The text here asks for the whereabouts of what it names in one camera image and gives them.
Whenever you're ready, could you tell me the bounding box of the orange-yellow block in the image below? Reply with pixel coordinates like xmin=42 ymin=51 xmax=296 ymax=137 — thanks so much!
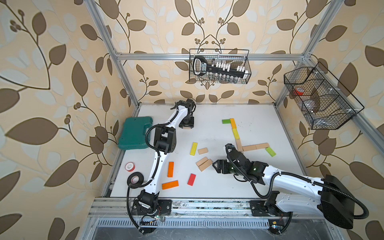
xmin=230 ymin=118 xmax=237 ymax=129

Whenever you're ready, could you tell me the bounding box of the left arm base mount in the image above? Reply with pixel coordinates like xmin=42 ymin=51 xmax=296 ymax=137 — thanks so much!
xmin=132 ymin=199 xmax=173 ymax=216

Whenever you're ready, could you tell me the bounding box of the green plastic tool case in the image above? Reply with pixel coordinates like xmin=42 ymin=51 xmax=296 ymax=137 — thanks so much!
xmin=118 ymin=117 xmax=153 ymax=151

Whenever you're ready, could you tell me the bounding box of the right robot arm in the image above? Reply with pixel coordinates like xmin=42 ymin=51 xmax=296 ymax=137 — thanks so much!
xmin=213 ymin=144 xmax=369 ymax=230

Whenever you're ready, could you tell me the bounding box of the black socket holder tool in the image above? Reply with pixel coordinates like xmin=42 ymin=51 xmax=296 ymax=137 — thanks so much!
xmin=189 ymin=55 xmax=252 ymax=79

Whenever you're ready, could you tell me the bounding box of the right wire basket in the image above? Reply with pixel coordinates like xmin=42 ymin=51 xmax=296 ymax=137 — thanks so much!
xmin=284 ymin=62 xmax=364 ymax=130

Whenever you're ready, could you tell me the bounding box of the light green block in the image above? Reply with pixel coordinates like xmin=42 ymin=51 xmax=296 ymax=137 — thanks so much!
xmin=266 ymin=147 xmax=276 ymax=157

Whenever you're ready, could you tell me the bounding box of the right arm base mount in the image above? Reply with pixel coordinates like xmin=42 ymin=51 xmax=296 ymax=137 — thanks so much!
xmin=250 ymin=200 xmax=291 ymax=218

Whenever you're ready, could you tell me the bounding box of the red white tape roll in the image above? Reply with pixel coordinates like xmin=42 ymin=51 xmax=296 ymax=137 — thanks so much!
xmin=125 ymin=162 xmax=135 ymax=172

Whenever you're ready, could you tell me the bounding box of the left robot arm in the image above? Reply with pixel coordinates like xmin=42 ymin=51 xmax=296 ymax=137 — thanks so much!
xmin=127 ymin=99 xmax=196 ymax=212

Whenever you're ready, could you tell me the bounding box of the wire basket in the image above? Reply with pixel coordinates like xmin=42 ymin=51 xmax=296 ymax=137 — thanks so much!
xmin=284 ymin=62 xmax=364 ymax=130
xmin=189 ymin=48 xmax=252 ymax=85

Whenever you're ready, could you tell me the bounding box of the red block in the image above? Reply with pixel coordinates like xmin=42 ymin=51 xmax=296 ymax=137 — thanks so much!
xmin=187 ymin=174 xmax=196 ymax=186

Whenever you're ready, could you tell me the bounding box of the orange block upright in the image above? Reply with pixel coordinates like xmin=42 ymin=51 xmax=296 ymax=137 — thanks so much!
xmin=167 ymin=162 xmax=174 ymax=178

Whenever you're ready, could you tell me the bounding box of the yellow block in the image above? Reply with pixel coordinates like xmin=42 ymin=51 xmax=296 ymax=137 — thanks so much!
xmin=190 ymin=142 xmax=198 ymax=156
xmin=232 ymin=129 xmax=240 ymax=140

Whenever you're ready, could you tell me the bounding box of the wooden block pair upper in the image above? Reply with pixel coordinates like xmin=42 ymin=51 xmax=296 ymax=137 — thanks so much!
xmin=196 ymin=157 xmax=208 ymax=167

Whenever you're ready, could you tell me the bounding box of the orange block lower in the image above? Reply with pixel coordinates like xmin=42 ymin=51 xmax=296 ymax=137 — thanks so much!
xmin=162 ymin=180 xmax=179 ymax=190

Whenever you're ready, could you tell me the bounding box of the back wire basket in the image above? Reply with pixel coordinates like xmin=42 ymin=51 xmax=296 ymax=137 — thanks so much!
xmin=189 ymin=48 xmax=252 ymax=85

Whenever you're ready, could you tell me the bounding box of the black tape roll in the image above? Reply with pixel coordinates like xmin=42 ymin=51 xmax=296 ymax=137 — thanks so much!
xmin=127 ymin=172 xmax=144 ymax=189

